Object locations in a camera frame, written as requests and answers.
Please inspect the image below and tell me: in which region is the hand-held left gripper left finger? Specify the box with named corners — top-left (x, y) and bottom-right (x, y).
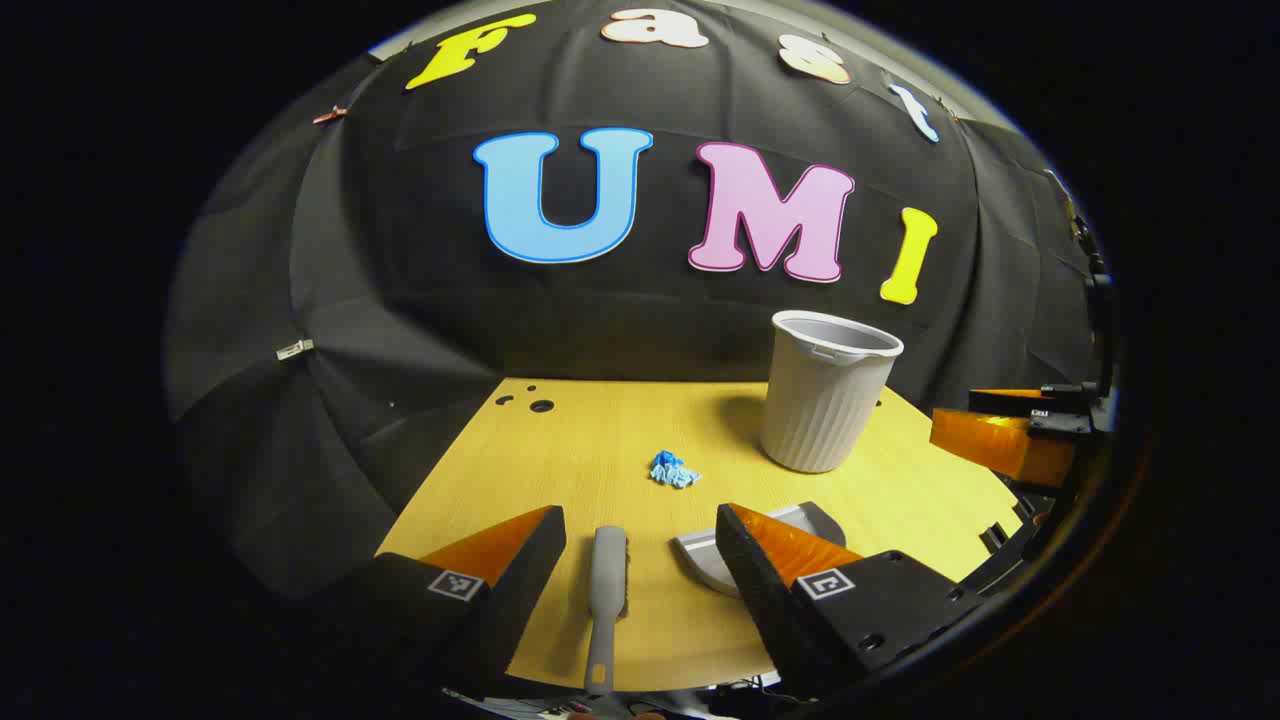
top-left (330, 505), bottom-right (568, 699)

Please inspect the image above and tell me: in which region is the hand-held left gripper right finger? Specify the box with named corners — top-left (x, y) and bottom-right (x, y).
top-left (715, 502), bottom-right (986, 699)

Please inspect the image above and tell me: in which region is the grey dustpan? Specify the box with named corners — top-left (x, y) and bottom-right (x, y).
top-left (672, 502), bottom-right (847, 599)

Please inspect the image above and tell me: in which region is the small grey broom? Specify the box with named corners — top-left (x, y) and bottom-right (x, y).
top-left (583, 526), bottom-right (631, 716)

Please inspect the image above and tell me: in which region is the grey ribbed garbage bin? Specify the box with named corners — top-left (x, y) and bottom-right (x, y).
top-left (760, 310), bottom-right (905, 474)

